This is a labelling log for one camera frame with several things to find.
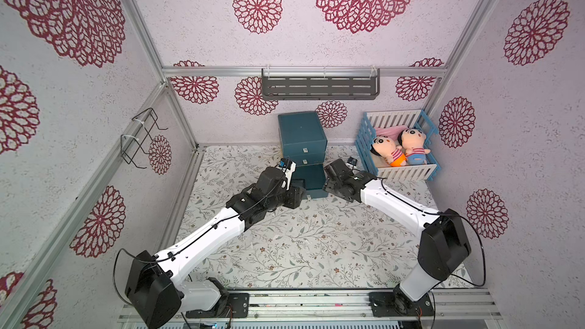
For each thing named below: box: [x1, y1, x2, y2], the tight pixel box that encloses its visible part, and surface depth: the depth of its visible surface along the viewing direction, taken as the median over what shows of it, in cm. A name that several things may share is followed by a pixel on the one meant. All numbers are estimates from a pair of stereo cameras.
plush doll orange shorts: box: [370, 137, 406, 167], surface depth 105 cm
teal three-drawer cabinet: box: [277, 111, 330, 200], surface depth 99 cm
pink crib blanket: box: [374, 124, 410, 142], surface depth 115 cm
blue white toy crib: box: [354, 109, 441, 182], surface depth 105 cm
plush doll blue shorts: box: [397, 127, 432, 166], surface depth 104 cm
